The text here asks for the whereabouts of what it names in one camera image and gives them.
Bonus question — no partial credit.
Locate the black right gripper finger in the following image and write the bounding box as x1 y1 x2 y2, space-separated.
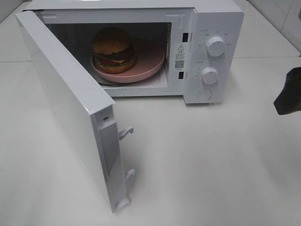
274 67 301 115

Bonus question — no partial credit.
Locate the white upper power knob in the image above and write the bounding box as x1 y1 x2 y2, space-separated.
205 35 226 57

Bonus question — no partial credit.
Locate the white lower timer knob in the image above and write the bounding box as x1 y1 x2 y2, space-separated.
200 67 219 85

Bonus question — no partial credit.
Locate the round white door button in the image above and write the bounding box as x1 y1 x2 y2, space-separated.
198 89 212 101

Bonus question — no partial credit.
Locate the white microwave oven body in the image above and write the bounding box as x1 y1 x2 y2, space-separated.
23 0 244 104

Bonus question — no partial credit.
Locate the white microwave door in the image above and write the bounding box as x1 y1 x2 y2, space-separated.
16 11 135 212

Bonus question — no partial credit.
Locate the pink round plate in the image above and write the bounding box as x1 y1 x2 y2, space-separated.
90 38 165 83

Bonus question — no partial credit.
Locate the toy hamburger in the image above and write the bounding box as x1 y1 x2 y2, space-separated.
92 27 137 73

